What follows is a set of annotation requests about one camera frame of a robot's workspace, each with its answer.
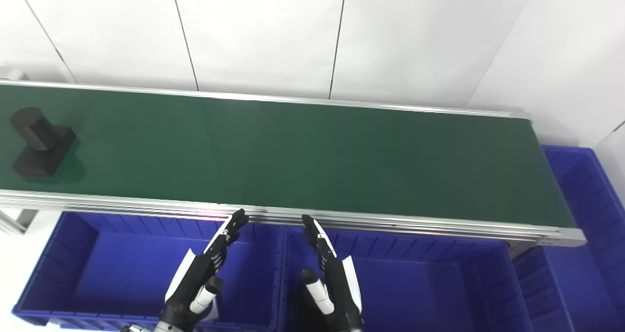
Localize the aluminium conveyor support leg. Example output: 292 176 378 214
508 241 540 258
0 207 39 235

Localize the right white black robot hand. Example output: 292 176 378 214
299 214 364 332

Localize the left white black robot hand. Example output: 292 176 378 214
159 208 250 332

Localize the blue plastic bin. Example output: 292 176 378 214
12 211 289 332
283 226 535 332
510 145 625 332

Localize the green conveyor belt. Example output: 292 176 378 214
0 80 586 249
0 84 578 228

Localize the black cylinder block part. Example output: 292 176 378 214
10 106 78 179

